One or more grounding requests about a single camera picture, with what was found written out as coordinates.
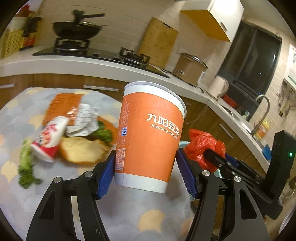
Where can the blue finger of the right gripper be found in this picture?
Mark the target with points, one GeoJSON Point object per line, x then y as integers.
{"type": "Point", "coordinates": [217, 160]}
{"type": "Point", "coordinates": [231, 160]}

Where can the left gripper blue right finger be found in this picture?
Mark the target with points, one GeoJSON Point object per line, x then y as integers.
{"type": "Point", "coordinates": [241, 218]}

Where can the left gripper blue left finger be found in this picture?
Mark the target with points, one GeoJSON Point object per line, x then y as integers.
{"type": "Point", "coordinates": [53, 219]}

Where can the red plastic bag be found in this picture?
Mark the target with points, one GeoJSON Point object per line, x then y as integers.
{"type": "Point", "coordinates": [200, 141]}

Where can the orange paper soy milk cup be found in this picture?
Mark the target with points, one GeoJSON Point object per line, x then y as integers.
{"type": "Point", "coordinates": [149, 132]}

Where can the dark kitchen window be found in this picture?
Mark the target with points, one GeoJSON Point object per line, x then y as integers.
{"type": "Point", "coordinates": [250, 64]}

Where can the yellow dish soap bottle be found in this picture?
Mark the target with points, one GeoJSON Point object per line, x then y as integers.
{"type": "Point", "coordinates": [262, 130]}

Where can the light blue plastic basket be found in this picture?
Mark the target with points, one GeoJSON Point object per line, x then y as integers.
{"type": "Point", "coordinates": [205, 165]}

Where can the red tray on counter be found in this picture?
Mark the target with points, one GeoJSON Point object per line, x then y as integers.
{"type": "Point", "coordinates": [230, 101]}

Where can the red white crushed paper cup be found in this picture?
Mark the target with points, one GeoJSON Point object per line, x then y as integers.
{"type": "Point", "coordinates": [45, 146]}

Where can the piece of bread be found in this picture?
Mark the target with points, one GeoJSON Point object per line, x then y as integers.
{"type": "Point", "coordinates": [81, 151]}

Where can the white electric kettle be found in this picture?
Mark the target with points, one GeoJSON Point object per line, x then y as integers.
{"type": "Point", "coordinates": [218, 87]}

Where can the green leafy vegetable scrap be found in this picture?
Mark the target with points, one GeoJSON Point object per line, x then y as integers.
{"type": "Point", "coordinates": [102, 134]}

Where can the brown rice cooker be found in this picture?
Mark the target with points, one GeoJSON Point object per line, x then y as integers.
{"type": "Point", "coordinates": [190, 69]}

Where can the crumpled silver white wrapper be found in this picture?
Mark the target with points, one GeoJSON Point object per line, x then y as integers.
{"type": "Point", "coordinates": [85, 122]}

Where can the orange snack package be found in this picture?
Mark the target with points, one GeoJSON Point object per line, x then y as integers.
{"type": "Point", "coordinates": [64, 104]}

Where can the wooden cutting board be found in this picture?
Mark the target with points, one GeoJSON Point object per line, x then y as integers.
{"type": "Point", "coordinates": [158, 42]}

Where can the black glass gas stove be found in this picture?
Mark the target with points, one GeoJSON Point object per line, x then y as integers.
{"type": "Point", "coordinates": [75, 48]}

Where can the yellow plastic utensil basket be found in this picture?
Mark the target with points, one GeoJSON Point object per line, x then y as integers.
{"type": "Point", "coordinates": [10, 42]}

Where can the dark soy sauce bottle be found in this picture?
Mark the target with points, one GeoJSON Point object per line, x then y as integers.
{"type": "Point", "coordinates": [30, 32]}

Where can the black wok with lid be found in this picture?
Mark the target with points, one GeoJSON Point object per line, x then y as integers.
{"type": "Point", "coordinates": [78, 29]}

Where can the white yellow wall cabinet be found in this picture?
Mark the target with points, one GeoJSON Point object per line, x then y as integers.
{"type": "Point", "coordinates": [218, 19]}

